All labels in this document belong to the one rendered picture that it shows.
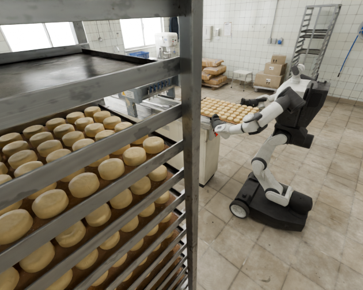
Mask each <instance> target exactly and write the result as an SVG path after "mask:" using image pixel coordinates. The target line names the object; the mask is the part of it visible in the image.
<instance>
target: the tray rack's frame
mask: <svg viewBox="0 0 363 290"><path fill-rule="evenodd" d="M332 6H335V9H334V12H333V15H332V18H331V21H330V24H329V27H328V30H327V33H326V36H325V38H324V41H323V45H322V48H321V50H320V54H319V57H318V59H317V62H316V65H315V68H314V71H313V74H312V77H311V78H313V76H314V74H315V71H316V68H317V65H318V62H319V59H320V56H321V54H322V51H323V48H324V45H325V42H326V39H327V36H328V33H329V31H330V28H331V24H332V22H333V19H334V16H335V13H336V10H337V8H338V6H342V4H329V5H307V6H306V7H305V11H304V15H303V18H302V22H301V26H300V30H299V33H298V36H297V41H296V45H295V48H294V51H293V56H292V59H291V62H290V66H289V71H288V74H287V77H286V81H287V80H288V77H289V73H290V69H291V66H292V61H293V59H294V54H295V51H296V47H297V44H298V40H299V36H300V32H301V30H302V25H303V23H304V18H305V14H306V12H307V8H308V7H320V9H319V12H318V15H317V18H316V22H315V26H314V28H313V31H312V35H311V39H310V41H309V44H308V48H307V52H306V54H305V58H304V61H303V65H304V63H305V60H306V58H307V54H308V51H309V47H310V44H311V41H312V38H313V34H314V31H315V28H316V24H317V21H318V19H319V15H320V12H321V9H322V7H332Z"/></svg>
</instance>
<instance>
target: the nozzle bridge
mask: <svg viewBox="0 0 363 290"><path fill-rule="evenodd" d="M161 81H162V82H163V83H164V85H166V82H165V81H167V83H168V87H166V86H164V89H163V88H162V82H161ZM169 81H170V83H169ZM154 84H155V85H156V86H157V88H158V84H160V86H161V90H159V88H158V89H157V91H156V90H154V89H155V87H154ZM150 86H151V88H152V87H153V90H154V91H153V92H154V93H152V91H151V88H150ZM175 86H181V83H180V74H178V75H175V76H172V77H169V78H165V79H162V80H159V81H156V82H153V83H149V84H147V85H143V86H140V87H136V88H134V89H131V90H127V91H124V92H121V93H118V97H119V98H121V99H123V100H125V102H126V108H127V113H128V115H129V116H132V117H137V116H138V115H137V109H136V104H135V103H137V104H140V103H142V101H143V100H146V99H148V98H150V97H152V96H155V95H157V94H160V93H162V92H164V91H166V90H168V92H167V96H171V97H174V98H175ZM148 88H149V91H151V92H149V95H148Z"/></svg>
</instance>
